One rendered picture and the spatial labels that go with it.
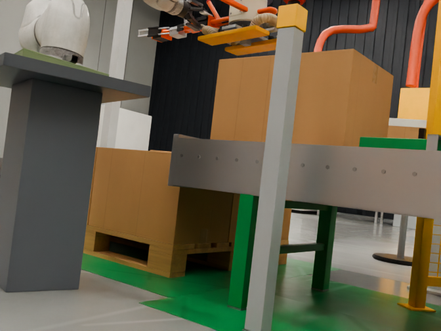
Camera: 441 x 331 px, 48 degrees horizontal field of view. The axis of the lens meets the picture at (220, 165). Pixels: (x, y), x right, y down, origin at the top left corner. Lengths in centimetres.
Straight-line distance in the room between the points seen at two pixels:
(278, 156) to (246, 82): 59
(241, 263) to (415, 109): 791
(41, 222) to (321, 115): 104
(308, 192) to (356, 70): 48
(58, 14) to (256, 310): 122
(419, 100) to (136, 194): 763
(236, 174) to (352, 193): 44
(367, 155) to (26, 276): 118
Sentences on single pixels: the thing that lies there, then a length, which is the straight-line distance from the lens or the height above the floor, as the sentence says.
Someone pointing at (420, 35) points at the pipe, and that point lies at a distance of 1013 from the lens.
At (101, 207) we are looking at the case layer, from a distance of 256.
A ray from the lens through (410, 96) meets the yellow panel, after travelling 956.
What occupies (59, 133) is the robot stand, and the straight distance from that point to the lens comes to 181.
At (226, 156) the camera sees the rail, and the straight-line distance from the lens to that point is 184.
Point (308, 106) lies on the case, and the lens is 185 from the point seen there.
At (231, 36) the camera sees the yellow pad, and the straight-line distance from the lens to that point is 227.
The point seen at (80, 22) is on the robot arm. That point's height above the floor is 95.
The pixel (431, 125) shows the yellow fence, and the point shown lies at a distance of 232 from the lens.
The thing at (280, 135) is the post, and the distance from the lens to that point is 151.
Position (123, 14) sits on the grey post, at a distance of 597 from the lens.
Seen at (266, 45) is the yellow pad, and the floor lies 108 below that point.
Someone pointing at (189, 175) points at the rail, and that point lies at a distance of 195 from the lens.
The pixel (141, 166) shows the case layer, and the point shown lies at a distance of 236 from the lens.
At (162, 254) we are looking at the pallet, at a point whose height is 9.
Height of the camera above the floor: 44
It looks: 2 degrees up
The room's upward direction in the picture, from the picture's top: 7 degrees clockwise
